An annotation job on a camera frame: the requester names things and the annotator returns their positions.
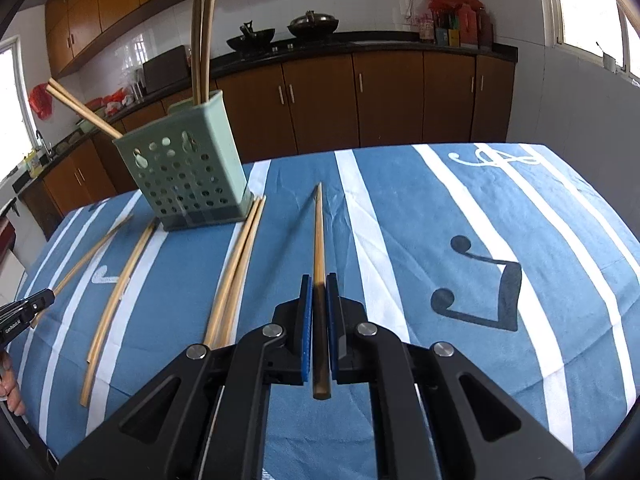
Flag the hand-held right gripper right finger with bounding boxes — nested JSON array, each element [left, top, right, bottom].
[[325, 272, 586, 480]]

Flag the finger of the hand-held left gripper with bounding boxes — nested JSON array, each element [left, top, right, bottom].
[[22, 288, 56, 316]]

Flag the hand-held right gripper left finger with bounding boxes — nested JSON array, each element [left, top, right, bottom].
[[55, 274, 315, 480]]

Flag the bamboo chopstick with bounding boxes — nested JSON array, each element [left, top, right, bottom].
[[86, 221, 157, 363], [30, 214, 135, 330], [46, 86, 119, 140], [311, 183, 332, 401], [200, 0, 219, 102], [205, 198, 258, 345], [80, 224, 160, 407], [48, 79, 124, 134], [191, 0, 207, 103], [218, 198, 267, 351]]

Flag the green perforated utensil holder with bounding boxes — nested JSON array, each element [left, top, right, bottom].
[[112, 90, 255, 232]]

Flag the person's left hand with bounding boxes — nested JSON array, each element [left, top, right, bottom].
[[0, 350, 26, 416]]

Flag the blue white striped tablecloth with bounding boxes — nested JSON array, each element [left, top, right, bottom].
[[7, 142, 640, 480]]

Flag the hanging red plastic bag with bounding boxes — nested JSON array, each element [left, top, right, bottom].
[[28, 84, 53, 121]]

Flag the window beside sink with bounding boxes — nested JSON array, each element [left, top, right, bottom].
[[0, 35, 31, 181]]

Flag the red bag on counter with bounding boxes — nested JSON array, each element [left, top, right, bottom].
[[102, 87, 128, 111]]

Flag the wooden base cabinets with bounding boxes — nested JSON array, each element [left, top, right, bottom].
[[22, 47, 516, 241]]

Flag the dark cutting board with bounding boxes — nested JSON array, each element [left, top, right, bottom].
[[142, 45, 190, 93]]

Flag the gas stove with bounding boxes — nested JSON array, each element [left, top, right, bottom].
[[227, 35, 346, 58]]

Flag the black kitchen countertop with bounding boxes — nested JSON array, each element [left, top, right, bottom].
[[10, 30, 519, 196]]

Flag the black wok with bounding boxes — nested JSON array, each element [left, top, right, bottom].
[[226, 22, 277, 52]]

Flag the lidded dark wok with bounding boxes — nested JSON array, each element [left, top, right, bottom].
[[286, 10, 341, 38]]

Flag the window with white cup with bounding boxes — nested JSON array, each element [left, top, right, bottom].
[[547, 0, 640, 81]]

